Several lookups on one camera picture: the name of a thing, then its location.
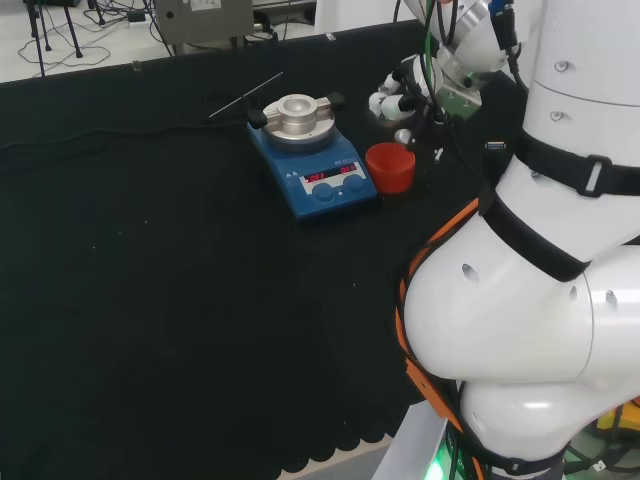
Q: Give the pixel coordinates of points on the black bench cloth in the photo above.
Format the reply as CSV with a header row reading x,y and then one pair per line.
x,y
150,300

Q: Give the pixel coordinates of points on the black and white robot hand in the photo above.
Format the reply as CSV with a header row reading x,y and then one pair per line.
x,y
400,102

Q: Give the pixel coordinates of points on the black tripod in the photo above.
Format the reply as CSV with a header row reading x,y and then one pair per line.
x,y
40,45

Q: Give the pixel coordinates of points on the clear round-bottom flask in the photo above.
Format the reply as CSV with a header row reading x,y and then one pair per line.
x,y
403,135

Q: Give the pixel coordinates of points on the heater with blue base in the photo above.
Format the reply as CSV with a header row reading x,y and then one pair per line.
x,y
320,200

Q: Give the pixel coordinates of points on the glass rod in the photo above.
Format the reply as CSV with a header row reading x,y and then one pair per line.
x,y
245,95

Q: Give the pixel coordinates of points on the grey metal box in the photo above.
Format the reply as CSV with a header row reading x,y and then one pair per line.
x,y
200,20

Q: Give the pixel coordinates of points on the clear cloth clip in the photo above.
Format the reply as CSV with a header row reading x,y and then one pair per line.
x,y
136,65

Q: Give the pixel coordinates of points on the red round cup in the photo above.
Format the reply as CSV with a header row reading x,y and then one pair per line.
x,y
390,172

